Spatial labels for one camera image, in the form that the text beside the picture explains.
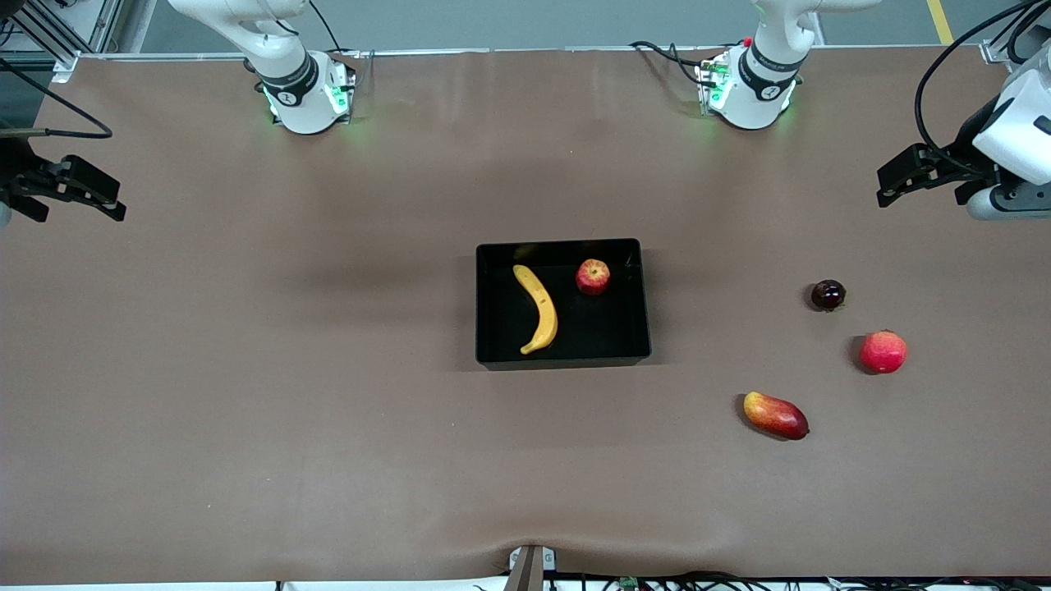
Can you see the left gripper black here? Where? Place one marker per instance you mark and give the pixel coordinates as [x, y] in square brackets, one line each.
[966, 148]

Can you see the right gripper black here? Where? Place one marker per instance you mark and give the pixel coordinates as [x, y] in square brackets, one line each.
[14, 171]

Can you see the small red apple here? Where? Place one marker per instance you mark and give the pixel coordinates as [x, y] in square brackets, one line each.
[592, 277]

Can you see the black plastic box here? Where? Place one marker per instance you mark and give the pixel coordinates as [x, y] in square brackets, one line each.
[608, 328]

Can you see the yellow banana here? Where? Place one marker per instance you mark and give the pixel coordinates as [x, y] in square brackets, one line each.
[543, 312]

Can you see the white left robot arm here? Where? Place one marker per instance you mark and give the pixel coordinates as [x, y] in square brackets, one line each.
[755, 90]

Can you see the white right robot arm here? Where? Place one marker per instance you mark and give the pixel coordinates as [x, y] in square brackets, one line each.
[300, 98]

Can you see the dark purple plum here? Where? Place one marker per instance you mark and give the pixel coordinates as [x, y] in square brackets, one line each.
[828, 295]

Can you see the red round peach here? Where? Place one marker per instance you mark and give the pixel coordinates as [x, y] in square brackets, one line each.
[883, 352]

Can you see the red yellow mango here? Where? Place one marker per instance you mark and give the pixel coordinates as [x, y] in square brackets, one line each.
[776, 415]

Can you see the brown table mat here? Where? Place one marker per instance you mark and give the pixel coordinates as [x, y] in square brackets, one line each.
[328, 460]

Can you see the metal table edge clamp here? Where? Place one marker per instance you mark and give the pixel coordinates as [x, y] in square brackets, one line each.
[525, 566]

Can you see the aluminium corner frame post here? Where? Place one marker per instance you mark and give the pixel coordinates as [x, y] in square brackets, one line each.
[1006, 49]

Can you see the aluminium frame with braces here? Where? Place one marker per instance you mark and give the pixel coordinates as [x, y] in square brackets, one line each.
[74, 33]

